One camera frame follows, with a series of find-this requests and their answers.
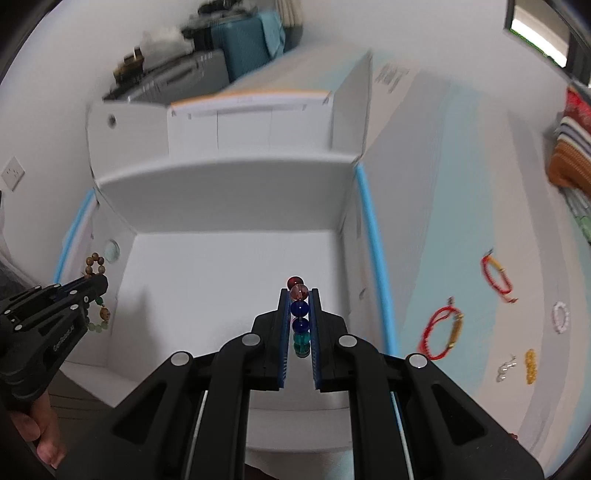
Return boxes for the wooden bead bracelet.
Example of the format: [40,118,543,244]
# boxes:
[83,251,112,333]

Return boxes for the multicolour bead bracelet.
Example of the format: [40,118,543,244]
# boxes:
[285,275,312,360]

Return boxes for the red cord bracelet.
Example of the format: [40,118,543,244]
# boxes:
[417,297,465,362]
[481,249,519,304]

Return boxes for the pink bead bracelet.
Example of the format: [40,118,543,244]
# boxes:
[552,301,571,335]

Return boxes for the left hand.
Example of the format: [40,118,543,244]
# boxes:
[9,391,66,469]

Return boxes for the blue yellow cardboard box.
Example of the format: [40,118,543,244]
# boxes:
[52,50,401,455]

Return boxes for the white pearl earrings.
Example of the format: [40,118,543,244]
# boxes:
[496,355,517,383]

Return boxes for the striped bed sheet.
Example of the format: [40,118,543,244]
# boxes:
[230,43,591,478]

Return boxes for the grey suitcase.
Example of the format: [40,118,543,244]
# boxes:
[103,50,229,105]

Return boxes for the teal suitcase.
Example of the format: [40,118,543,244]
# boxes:
[211,13,273,83]

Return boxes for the floral quilt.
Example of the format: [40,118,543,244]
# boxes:
[560,187,591,243]

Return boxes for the teal cloth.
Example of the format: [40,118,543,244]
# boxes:
[257,10,286,60]

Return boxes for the striped orange red pillow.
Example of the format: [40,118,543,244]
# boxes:
[547,82,591,198]

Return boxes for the beige curtain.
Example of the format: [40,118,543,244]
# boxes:
[274,0,304,28]

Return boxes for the white wall socket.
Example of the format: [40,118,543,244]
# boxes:
[1,156,25,191]

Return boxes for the yellow bead bracelet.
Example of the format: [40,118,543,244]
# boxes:
[524,348,539,386]

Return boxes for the dark window frame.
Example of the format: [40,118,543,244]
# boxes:
[504,1,590,87]

